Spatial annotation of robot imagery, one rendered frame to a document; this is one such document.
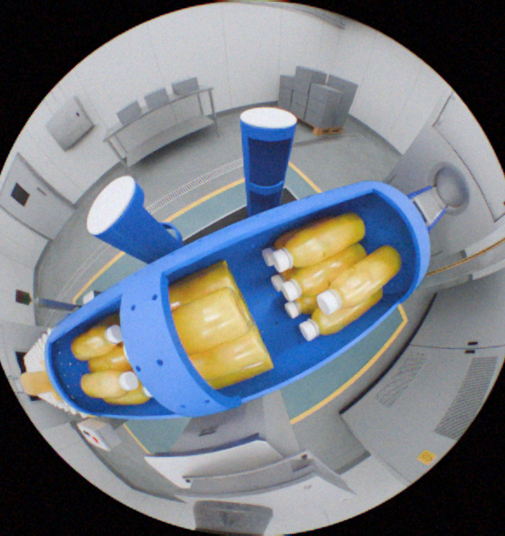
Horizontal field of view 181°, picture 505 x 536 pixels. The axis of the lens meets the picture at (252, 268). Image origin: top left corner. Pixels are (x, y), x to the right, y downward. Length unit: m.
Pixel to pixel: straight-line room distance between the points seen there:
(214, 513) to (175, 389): 0.29
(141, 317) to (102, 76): 3.43
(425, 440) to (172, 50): 4.86
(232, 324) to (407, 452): 1.43
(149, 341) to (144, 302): 0.04
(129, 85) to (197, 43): 1.25
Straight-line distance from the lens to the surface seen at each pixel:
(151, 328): 0.17
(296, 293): 0.30
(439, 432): 1.48
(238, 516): 0.39
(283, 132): 0.84
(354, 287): 0.28
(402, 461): 1.45
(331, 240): 0.29
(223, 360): 0.24
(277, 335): 0.39
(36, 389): 0.68
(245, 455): 0.35
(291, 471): 0.34
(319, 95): 3.18
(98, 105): 3.45
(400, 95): 4.72
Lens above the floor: 1.37
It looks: 75 degrees down
